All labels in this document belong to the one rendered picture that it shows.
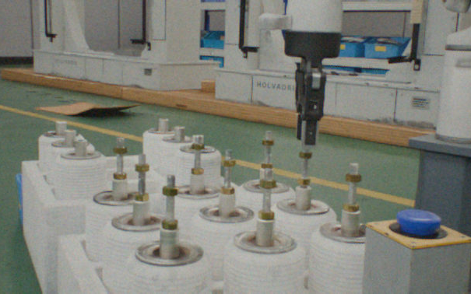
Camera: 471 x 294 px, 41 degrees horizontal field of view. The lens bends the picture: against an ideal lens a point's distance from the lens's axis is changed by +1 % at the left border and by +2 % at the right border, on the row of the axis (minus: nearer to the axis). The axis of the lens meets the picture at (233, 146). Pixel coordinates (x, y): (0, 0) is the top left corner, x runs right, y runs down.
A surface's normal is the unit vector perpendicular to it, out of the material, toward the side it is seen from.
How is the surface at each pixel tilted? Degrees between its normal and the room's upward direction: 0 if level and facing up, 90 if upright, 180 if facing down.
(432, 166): 90
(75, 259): 0
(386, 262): 90
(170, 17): 90
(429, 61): 90
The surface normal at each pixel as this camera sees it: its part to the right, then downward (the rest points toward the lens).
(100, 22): 0.72, 0.15
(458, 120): -0.48, 0.14
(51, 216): 0.40, 0.18
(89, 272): 0.04, -0.98
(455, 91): -0.70, 0.11
